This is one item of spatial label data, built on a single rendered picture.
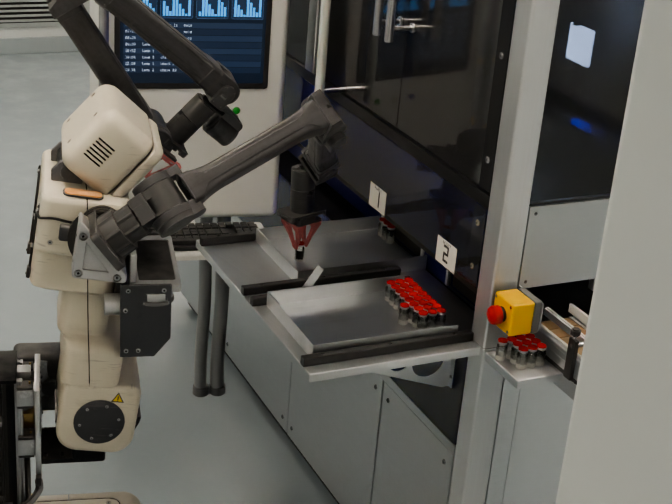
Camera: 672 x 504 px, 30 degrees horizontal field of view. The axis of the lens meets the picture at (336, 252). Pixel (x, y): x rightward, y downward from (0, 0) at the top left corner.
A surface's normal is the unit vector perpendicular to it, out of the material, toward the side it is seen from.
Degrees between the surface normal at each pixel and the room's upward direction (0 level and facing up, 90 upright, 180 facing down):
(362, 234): 0
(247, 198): 90
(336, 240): 0
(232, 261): 0
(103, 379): 90
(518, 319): 90
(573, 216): 90
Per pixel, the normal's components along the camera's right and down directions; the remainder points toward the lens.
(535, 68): 0.42, 0.40
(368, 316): 0.07, -0.91
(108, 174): 0.20, 0.41
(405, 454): -0.91, 0.11
